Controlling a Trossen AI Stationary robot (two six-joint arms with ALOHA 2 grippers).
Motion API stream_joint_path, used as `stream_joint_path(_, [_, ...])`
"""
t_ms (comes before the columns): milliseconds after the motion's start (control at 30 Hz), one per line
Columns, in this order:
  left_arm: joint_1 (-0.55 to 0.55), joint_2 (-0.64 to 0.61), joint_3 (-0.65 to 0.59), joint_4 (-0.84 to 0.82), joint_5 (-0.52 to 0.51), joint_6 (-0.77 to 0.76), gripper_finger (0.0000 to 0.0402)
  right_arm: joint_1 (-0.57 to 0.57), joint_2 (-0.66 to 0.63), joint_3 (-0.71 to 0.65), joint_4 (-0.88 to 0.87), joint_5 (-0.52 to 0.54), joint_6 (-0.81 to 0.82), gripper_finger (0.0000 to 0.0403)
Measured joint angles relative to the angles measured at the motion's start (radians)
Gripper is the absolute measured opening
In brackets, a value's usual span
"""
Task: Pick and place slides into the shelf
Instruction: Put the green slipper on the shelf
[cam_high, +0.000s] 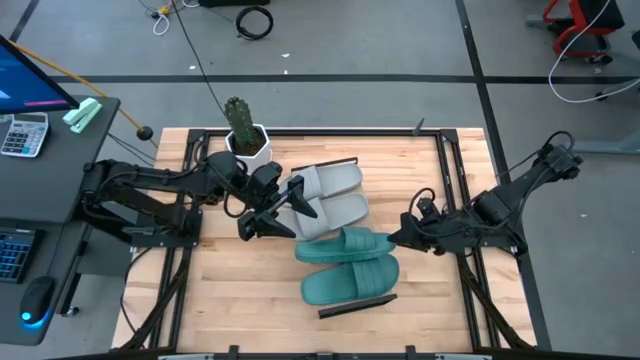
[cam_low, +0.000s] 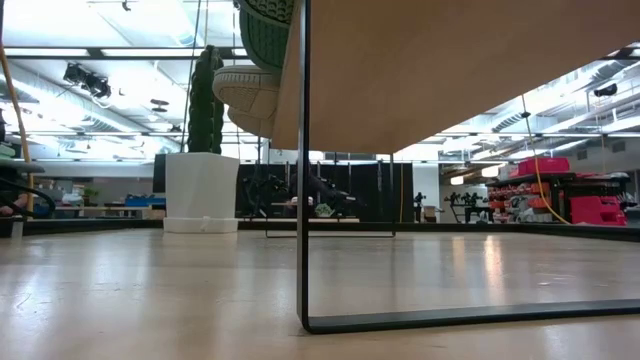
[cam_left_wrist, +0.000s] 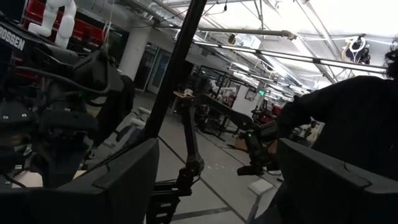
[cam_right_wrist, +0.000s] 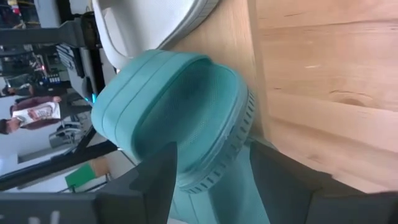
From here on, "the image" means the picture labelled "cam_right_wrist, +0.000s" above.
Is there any grey rubber slide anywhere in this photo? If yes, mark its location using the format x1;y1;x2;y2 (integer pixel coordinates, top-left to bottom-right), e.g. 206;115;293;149
91;0;220;71

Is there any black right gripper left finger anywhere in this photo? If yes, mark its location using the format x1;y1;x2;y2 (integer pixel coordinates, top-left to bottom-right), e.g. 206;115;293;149
96;141;178;224

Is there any person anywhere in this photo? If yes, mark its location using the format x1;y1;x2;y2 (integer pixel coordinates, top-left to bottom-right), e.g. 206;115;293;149
0;95;63;135
1;83;37;98

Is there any dark grey beam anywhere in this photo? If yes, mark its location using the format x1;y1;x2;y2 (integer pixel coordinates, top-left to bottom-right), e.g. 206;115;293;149
0;19;85;47

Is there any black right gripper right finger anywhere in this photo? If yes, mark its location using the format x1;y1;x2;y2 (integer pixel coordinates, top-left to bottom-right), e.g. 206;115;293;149
250;141;398;224

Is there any black aluminium table frame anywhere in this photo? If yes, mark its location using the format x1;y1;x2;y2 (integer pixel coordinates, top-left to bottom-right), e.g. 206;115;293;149
0;124;121;191

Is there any teal rubber slide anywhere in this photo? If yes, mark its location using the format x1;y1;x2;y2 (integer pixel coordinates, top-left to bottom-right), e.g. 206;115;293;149
169;141;271;224
91;49;257;194

